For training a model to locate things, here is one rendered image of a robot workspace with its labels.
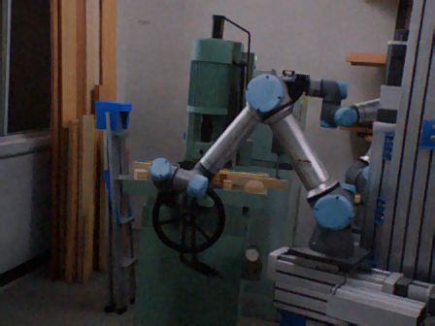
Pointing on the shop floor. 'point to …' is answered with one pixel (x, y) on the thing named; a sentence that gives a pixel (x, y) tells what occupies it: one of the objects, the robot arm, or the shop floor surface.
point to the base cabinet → (188, 281)
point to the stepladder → (116, 135)
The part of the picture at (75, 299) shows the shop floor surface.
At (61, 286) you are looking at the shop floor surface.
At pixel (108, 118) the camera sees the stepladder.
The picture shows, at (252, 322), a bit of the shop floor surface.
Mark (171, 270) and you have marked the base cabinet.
